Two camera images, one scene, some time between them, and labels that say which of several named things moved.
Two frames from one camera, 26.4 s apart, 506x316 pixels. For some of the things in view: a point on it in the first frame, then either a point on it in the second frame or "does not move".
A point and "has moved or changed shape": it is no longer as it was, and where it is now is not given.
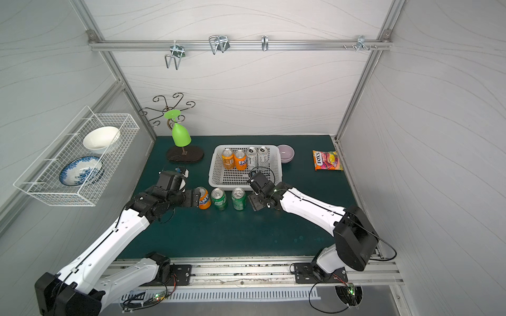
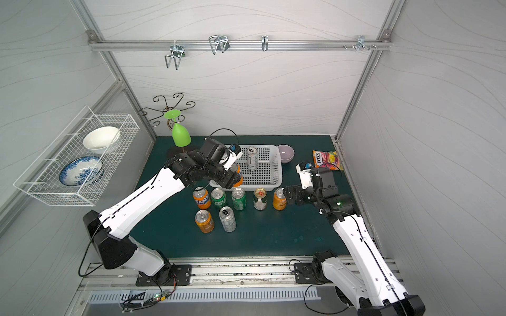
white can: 252,157 does not move
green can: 239,198 does not move
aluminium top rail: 352,45 does not move
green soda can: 219,198 does not move
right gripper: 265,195 -> 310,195
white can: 263,157 -> 228,218
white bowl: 99,139 does not move
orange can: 228,158 has moved or changed shape
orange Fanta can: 205,201 does not move
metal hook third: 265,41 does not move
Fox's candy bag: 327,160 does not move
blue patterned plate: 82,171 does not move
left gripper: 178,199 -> 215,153
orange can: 240,160 has moved or changed shape
